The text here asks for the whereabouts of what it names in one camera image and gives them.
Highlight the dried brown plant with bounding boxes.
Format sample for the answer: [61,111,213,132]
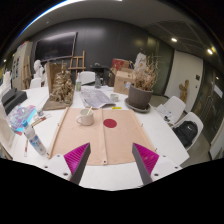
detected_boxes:
[133,54,160,93]

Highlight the grey printed magazine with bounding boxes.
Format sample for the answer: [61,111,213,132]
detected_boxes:
[79,88,116,109]

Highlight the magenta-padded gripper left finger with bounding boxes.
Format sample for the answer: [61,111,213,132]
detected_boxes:
[42,142,92,186]

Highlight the colourful purple teal painting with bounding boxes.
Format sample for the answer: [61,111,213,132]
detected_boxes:
[7,104,37,136]

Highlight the white plaster bust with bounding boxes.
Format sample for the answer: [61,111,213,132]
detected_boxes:
[33,59,46,79]

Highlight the black backpack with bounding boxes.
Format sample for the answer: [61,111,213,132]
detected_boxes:
[173,120,199,148]

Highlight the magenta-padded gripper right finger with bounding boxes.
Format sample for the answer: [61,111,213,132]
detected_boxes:
[131,142,183,186]

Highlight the black wall screen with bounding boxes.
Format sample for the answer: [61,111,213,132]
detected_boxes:
[34,31,78,63]

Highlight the white cloth sheet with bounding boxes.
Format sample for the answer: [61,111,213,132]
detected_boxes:
[0,99,16,149]

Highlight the white wrapped plaster figure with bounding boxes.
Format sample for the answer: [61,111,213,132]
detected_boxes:
[134,52,148,71]

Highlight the wooden easel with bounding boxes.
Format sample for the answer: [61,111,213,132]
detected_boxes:
[22,55,33,89]
[68,50,87,79]

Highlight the white mug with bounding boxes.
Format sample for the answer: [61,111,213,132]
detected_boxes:
[75,108,95,127]

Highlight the green-labelled spray bottle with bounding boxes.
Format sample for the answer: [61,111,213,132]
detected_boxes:
[75,73,83,92]

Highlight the white chair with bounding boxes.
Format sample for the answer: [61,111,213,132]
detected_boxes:
[171,111,204,151]
[29,77,43,89]
[79,70,97,86]
[156,95,187,125]

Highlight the white bottle with blue cap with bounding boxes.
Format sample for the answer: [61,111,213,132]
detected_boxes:
[21,119,48,157]

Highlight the beige canvas mat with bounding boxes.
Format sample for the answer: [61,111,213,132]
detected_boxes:
[48,106,158,167]

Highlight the brown cardboard box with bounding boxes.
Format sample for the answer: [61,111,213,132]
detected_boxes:
[113,68,136,96]

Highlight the flat round red coaster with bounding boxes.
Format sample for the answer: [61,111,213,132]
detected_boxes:
[102,118,118,129]

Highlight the wooden figure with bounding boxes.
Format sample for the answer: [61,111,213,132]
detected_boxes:
[178,79,190,104]

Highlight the grey pot saucer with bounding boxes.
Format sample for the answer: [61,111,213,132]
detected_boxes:
[124,97,152,114]

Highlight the golden brown sculpture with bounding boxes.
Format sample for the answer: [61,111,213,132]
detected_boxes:
[42,61,75,111]

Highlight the black flat boxes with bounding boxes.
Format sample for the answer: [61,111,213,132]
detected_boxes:
[1,88,29,116]

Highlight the red box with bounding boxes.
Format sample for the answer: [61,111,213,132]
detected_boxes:
[111,58,130,72]

